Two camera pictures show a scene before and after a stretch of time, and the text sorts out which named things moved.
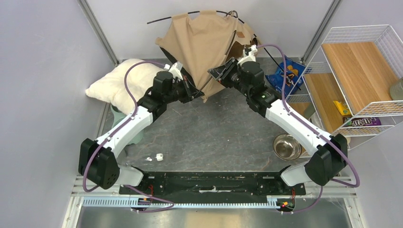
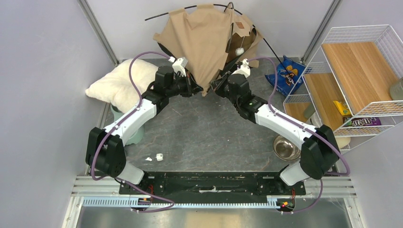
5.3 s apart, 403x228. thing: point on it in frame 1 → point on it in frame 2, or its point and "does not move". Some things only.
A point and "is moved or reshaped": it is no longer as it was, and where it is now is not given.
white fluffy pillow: [110, 87] does not move
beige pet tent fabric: [204, 42] is moved or reshaped
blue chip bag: [294, 71] does not move
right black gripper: [225, 72] → [220, 81]
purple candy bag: [363, 121] does not move
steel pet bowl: [287, 147] does not move
